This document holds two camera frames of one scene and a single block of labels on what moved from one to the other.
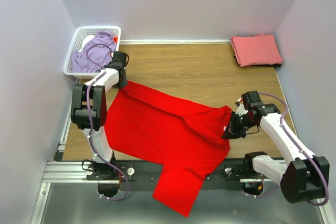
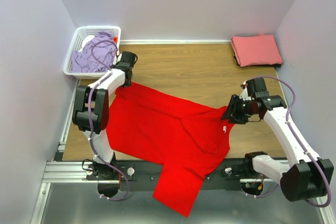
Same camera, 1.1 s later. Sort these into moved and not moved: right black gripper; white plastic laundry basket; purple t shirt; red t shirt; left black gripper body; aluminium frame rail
Moved: left black gripper body; right black gripper
Not moved: purple t shirt; aluminium frame rail; red t shirt; white plastic laundry basket
